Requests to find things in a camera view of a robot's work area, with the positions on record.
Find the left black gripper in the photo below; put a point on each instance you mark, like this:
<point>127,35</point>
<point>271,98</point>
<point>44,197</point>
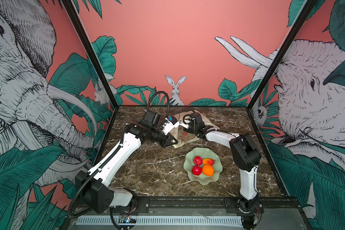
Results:
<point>168,138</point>

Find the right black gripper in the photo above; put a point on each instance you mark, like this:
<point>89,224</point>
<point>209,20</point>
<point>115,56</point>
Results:
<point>188,131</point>

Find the translucent cream plastic bag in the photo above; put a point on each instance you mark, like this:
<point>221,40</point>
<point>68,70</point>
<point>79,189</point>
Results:
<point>187,132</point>

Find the red apple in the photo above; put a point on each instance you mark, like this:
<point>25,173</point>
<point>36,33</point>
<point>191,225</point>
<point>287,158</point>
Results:
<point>196,170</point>
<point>198,161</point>

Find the yellow red mango fruit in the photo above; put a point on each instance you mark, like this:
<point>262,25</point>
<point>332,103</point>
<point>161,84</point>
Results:
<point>208,161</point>

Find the orange fruit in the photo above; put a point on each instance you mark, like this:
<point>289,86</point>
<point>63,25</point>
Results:
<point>208,170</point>

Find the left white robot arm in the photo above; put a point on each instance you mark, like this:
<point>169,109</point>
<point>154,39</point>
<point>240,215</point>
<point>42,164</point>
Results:
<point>93,192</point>

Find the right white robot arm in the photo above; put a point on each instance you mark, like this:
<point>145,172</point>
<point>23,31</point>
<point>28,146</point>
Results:
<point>246,157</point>

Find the light green wavy plate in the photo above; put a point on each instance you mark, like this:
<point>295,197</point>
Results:
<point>203,165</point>

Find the white perforated vent strip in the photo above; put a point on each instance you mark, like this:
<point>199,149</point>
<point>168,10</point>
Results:
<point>234,221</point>

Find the small green circuit board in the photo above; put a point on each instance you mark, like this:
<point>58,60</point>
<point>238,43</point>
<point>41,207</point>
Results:
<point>128,220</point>

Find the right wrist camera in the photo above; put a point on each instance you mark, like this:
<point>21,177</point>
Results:
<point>194,119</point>

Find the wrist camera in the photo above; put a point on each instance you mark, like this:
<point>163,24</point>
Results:
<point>194,119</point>
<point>151,120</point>

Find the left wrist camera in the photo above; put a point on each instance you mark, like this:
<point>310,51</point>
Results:
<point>151,120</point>

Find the left black frame post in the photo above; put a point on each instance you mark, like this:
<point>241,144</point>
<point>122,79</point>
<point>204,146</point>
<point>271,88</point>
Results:
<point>81,32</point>

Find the black frame post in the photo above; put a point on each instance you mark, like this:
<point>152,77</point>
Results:
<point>299,21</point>
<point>81,32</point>

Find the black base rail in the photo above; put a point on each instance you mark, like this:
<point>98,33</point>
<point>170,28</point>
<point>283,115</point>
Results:
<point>144,204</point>

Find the right black frame post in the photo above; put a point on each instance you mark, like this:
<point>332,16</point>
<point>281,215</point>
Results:
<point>299,21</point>

